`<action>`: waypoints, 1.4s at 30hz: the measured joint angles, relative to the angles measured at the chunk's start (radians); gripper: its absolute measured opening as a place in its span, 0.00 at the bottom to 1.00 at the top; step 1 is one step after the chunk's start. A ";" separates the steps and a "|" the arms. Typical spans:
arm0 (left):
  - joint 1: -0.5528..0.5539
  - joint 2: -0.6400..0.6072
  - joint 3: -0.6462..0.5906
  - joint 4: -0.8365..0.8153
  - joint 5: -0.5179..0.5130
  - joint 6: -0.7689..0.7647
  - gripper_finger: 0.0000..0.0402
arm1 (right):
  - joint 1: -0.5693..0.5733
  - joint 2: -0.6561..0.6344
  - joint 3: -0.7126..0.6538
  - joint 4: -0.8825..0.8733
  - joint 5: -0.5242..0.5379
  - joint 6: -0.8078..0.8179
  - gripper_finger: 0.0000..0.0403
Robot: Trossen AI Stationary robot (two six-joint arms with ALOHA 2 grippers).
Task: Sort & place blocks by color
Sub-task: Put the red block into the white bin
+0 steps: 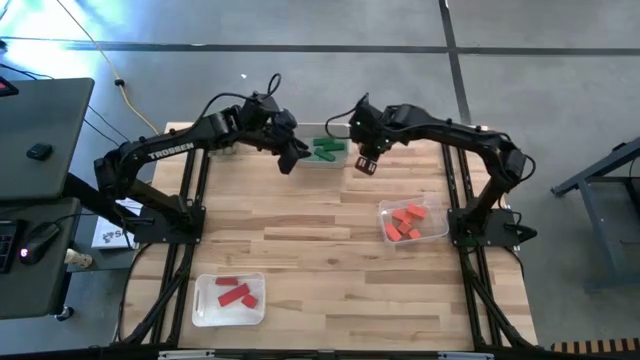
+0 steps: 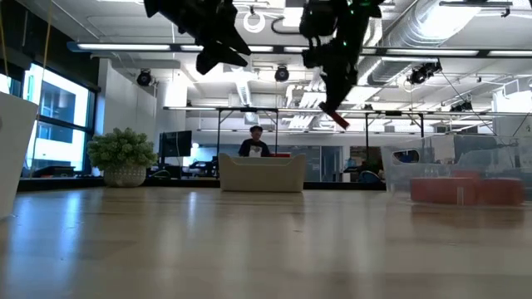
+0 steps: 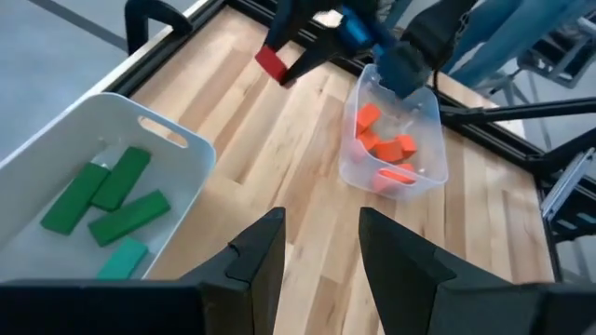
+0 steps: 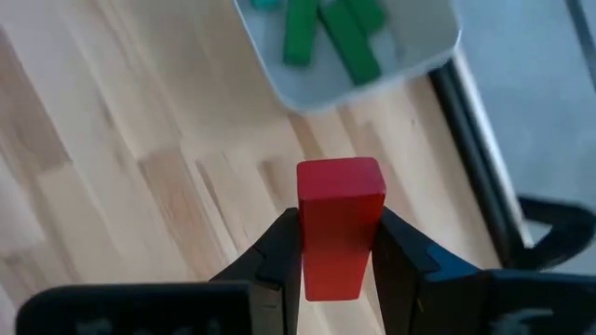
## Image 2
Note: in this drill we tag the long linear ceiling light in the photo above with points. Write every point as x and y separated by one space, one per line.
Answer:
124 47

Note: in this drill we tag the clear plastic bin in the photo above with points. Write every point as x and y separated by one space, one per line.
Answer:
436 162

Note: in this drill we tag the medium red block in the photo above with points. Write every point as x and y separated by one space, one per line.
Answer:
338 120

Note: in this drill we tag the black metal rig frame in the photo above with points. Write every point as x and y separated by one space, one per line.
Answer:
219 133
367 133

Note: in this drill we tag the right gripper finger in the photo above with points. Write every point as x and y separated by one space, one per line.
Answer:
343 70

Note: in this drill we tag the black ceiling spotlight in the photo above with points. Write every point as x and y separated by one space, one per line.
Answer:
282 73
144 77
424 73

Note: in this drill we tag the long orange block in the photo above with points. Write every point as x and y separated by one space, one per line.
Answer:
442 191

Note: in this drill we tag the blue chair back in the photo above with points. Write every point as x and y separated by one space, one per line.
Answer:
370 177

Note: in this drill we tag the black computer monitor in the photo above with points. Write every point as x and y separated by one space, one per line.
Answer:
175 143

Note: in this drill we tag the light grey plastic bin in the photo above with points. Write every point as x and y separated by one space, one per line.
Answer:
262 174

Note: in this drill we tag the white plastic bin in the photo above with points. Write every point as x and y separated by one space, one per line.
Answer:
14 158

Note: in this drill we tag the green plant in white pot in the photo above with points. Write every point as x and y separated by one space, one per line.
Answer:
122 149

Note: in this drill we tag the black aluminium table frame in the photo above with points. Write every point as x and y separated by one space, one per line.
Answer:
187 182

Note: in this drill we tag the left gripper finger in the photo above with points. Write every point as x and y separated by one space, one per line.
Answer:
214 58
228 37

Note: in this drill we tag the person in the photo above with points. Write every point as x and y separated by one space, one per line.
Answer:
254 147

